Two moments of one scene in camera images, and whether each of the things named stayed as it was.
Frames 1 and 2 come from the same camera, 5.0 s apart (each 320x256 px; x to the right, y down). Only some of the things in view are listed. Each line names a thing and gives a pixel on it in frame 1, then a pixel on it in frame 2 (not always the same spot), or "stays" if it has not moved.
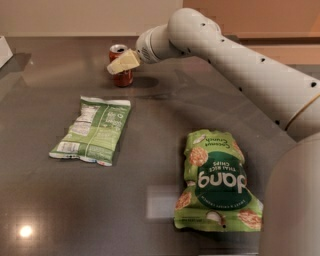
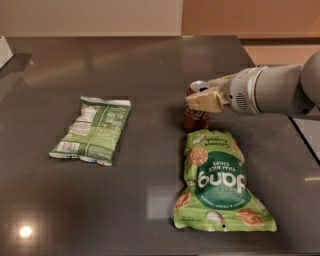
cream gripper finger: [128, 59] -> [209, 101]
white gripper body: [145, 50] -> [242, 89]
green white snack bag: [95, 133] stays
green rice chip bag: [215, 195] stays
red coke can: [125, 78] -> [196, 120]
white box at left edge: [5, 52] stays
